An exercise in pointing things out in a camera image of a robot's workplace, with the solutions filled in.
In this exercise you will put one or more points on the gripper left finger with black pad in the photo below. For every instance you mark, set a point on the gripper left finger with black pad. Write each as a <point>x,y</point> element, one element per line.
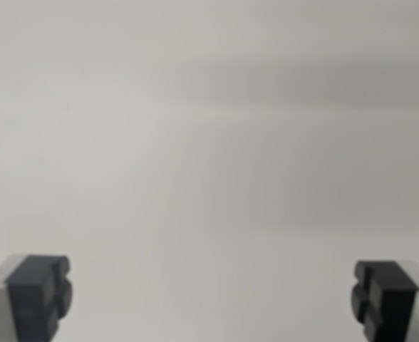
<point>31,295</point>

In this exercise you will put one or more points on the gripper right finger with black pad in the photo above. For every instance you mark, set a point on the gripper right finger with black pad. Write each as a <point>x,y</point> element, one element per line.
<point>391,303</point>

